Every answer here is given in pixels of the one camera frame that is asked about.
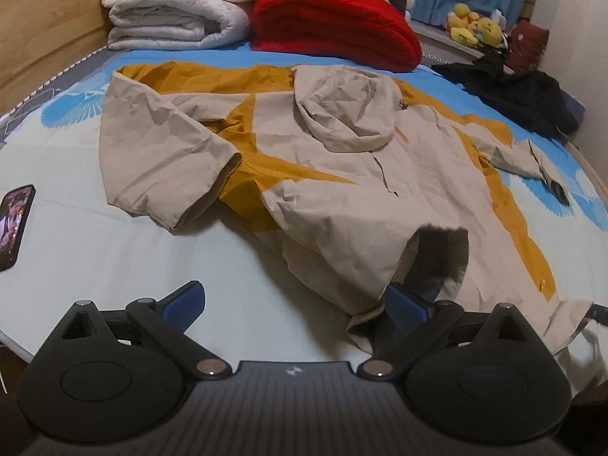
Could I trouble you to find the beige and mustard hooded jacket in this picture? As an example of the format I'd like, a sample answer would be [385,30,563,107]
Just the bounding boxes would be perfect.
[99,62,589,353]

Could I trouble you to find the blue patterned bed sheet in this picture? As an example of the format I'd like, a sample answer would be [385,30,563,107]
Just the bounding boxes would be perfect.
[0,39,608,364]

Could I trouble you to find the black smartphone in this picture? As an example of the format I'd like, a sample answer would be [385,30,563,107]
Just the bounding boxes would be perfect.
[0,184,36,272]

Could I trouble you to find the black garment pile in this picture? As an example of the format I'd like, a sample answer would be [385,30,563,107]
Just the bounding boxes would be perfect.
[432,54,579,139]

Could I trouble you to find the yellow plush toys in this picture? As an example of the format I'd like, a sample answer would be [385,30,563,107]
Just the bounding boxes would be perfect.
[445,3,507,49]

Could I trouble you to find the dark red plush toy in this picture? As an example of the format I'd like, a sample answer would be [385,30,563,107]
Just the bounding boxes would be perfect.
[506,20,550,72]

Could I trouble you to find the red folded blanket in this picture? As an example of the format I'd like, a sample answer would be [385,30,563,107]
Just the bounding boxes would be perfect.
[250,0,423,73]

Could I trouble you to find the white folded quilt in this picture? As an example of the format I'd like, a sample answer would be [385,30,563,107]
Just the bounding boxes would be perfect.
[101,0,255,51]

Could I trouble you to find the wooden headboard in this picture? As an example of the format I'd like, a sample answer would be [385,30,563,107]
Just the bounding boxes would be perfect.
[1,0,110,113]

